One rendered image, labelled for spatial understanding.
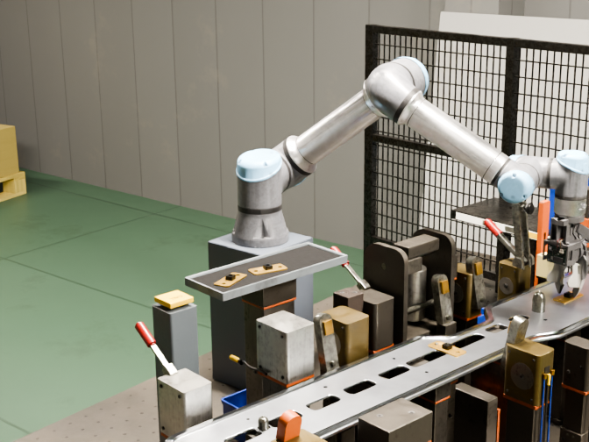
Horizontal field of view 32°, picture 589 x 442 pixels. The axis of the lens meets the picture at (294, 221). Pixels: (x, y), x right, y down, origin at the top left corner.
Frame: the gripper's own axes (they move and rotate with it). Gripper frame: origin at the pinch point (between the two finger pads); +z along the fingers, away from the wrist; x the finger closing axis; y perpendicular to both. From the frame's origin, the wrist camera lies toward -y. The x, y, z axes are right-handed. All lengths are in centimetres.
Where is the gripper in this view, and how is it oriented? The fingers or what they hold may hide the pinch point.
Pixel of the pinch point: (569, 289)
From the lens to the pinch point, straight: 262.9
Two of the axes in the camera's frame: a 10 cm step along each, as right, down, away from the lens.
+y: -7.4, 2.0, -6.4
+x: 6.7, 2.1, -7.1
